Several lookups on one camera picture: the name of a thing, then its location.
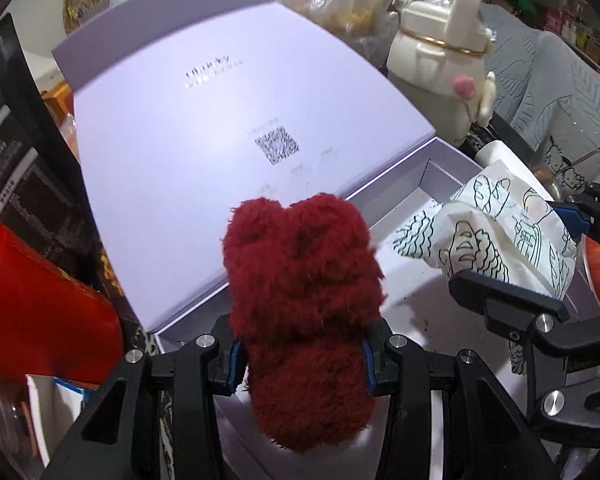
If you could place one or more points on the blue white medicine box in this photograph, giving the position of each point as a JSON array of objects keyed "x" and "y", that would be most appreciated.
[{"x": 55, "y": 404}]

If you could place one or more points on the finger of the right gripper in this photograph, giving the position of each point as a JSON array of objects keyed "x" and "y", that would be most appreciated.
[
  {"x": 576, "y": 222},
  {"x": 503, "y": 306}
]

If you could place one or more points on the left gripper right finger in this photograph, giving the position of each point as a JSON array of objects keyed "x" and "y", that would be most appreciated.
[{"x": 380, "y": 369}]

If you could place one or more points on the lavender open gift box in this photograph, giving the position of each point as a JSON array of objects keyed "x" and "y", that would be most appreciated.
[{"x": 184, "y": 110}]

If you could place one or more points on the black snack pouch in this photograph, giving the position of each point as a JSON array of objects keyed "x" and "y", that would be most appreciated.
[{"x": 42, "y": 195}]

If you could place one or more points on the red plastic container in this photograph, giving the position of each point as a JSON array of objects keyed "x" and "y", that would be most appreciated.
[{"x": 51, "y": 324}]

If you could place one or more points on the glass mug with stirrer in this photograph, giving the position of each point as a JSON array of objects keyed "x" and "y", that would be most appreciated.
[{"x": 567, "y": 159}]

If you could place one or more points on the white rolled towel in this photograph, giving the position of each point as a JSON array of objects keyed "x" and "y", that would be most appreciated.
[{"x": 498, "y": 151}]

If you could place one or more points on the red fluffy soft toy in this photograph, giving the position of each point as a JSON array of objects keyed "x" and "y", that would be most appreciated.
[{"x": 306, "y": 287}]

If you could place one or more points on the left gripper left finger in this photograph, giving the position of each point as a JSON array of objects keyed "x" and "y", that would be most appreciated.
[{"x": 230, "y": 359}]

